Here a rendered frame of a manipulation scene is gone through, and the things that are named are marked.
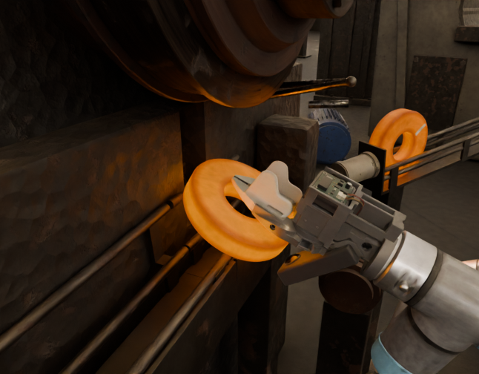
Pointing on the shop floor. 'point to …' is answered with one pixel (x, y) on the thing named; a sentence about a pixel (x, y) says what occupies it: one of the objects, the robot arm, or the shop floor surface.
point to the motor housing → (345, 320)
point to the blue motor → (331, 136)
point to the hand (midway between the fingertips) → (239, 187)
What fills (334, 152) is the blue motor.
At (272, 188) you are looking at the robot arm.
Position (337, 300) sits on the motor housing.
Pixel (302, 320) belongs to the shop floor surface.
